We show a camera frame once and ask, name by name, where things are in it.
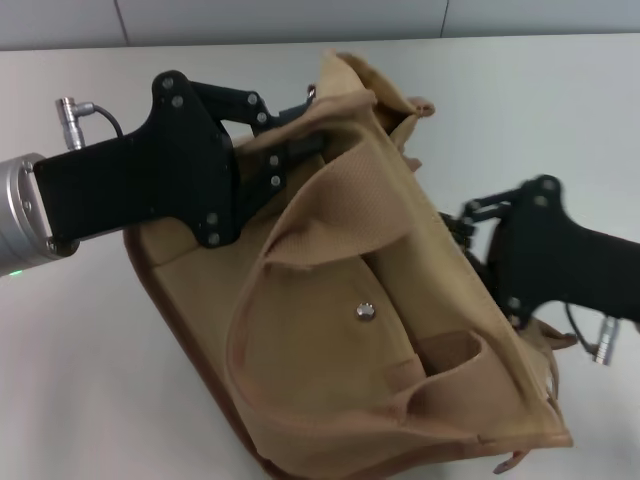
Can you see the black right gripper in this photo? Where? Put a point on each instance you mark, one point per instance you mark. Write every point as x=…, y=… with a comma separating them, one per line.
x=550, y=250

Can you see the khaki canvas food bag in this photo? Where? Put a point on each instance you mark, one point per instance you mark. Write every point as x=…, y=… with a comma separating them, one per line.
x=350, y=310

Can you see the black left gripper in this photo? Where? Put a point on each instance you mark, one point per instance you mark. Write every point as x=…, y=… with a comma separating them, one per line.
x=150, y=180

